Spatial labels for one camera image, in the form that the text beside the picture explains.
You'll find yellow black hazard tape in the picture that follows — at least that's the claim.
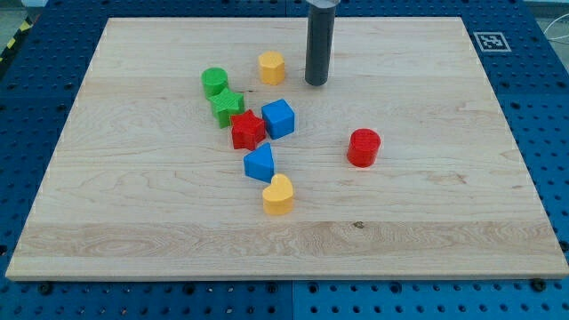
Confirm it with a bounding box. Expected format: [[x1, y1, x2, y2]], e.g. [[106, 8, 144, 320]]
[[1, 17, 34, 65]]

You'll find yellow hexagon block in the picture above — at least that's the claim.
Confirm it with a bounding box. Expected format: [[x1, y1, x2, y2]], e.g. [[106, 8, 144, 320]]
[[258, 51, 285, 85]]

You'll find red star block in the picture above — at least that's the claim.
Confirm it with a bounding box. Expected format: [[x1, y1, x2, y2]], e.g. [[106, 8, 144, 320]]
[[230, 109, 266, 151]]

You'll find green star block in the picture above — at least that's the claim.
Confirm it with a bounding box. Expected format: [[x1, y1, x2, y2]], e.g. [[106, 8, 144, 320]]
[[208, 88, 244, 128]]

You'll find white fiducial marker tag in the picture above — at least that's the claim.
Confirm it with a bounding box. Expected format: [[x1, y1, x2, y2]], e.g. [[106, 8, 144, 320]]
[[473, 31, 511, 52]]

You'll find white cable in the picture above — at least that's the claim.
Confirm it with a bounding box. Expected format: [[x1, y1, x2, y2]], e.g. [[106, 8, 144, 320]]
[[542, 12, 569, 44]]

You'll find light wooden board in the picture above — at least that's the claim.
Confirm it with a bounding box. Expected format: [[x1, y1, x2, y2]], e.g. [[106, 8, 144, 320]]
[[6, 17, 568, 282]]

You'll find yellow heart block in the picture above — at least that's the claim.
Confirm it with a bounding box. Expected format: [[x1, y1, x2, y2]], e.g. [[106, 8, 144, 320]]
[[261, 173, 294, 215]]

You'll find blue triangle block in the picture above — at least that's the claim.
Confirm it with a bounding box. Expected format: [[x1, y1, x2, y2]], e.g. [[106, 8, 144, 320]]
[[244, 143, 275, 183]]

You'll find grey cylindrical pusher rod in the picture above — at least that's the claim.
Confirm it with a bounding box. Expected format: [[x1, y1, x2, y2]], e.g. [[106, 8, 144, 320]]
[[305, 0, 340, 86]]

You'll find green cylinder block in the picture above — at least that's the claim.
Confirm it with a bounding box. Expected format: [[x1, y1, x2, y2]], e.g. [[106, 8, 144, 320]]
[[201, 67, 228, 98]]

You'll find blue cube block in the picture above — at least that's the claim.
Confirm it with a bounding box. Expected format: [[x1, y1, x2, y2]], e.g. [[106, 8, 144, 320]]
[[261, 99, 295, 140]]

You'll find red cylinder block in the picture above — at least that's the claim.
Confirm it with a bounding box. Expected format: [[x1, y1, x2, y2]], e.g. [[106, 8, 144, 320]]
[[347, 128, 381, 167]]

